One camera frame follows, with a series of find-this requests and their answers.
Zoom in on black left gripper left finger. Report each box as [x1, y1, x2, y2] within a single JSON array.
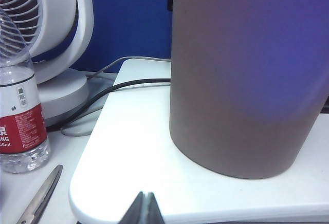
[[119, 191, 145, 224]]

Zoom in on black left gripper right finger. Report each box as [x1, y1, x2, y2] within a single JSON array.
[[143, 192, 165, 224]]

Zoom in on white desk riser board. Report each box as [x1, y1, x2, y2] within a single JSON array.
[[68, 59, 329, 224]]

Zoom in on grey metal scissors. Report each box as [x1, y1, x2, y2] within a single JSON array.
[[16, 164, 64, 224]]

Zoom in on clear red-label water bottle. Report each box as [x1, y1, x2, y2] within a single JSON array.
[[0, 8, 51, 175]]

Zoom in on grey plastic waste bin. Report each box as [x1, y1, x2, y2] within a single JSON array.
[[169, 0, 329, 180]]

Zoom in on white desk fan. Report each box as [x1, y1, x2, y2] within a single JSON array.
[[0, 0, 95, 136]]

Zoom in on black fan power cable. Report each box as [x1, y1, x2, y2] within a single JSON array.
[[46, 78, 172, 132]]

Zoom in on thin grey cable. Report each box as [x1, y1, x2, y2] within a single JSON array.
[[86, 56, 172, 80]]

